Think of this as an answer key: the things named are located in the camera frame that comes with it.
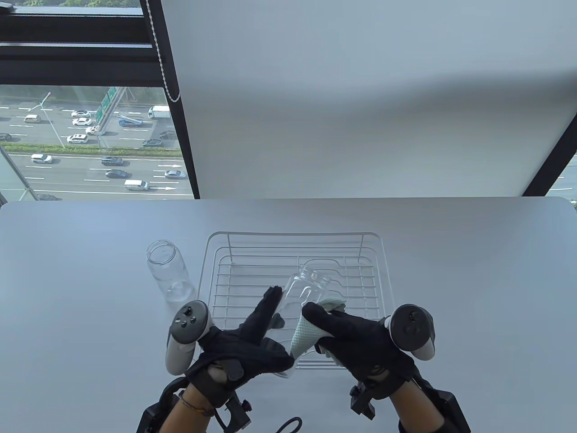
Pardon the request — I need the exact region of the person's left hand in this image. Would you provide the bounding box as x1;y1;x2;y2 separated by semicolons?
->
186;286;294;409

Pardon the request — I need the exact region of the person's right hand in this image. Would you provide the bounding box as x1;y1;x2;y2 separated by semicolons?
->
301;302;418;400

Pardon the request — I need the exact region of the dark grey handheld controller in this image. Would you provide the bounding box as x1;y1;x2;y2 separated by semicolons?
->
165;300;212;376
388;304;437;360

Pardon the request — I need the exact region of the green fish scale cleaning cloth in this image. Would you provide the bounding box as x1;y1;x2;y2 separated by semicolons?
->
290;297;348;361

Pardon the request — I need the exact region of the clear glass water cup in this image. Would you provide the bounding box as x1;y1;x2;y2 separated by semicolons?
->
270;265;333;379
146;240;196;304

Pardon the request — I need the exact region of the person's left forearm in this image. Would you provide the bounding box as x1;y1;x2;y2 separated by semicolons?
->
158;388;213;433

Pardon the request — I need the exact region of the person's right forearm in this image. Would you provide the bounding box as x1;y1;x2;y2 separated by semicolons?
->
390;381;444;433

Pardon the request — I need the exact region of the white roller blind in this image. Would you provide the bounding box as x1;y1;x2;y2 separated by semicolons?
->
159;0;577;199

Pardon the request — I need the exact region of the black slanted window bar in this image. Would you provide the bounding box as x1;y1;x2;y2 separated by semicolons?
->
523;131;577;197

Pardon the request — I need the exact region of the green highway sign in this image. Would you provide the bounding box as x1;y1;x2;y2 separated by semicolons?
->
95;87;120;131

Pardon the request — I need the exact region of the thin wrist bracelet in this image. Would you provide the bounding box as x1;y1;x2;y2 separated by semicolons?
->
178;392;213;416

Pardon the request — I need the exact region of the white wire dish rack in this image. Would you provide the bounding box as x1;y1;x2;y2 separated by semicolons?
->
192;232;396;370

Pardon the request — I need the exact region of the white bead chain cord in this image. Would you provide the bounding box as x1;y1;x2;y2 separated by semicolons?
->
144;0;181;102

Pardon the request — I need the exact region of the black window frame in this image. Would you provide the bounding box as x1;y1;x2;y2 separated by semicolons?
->
0;0;200;200

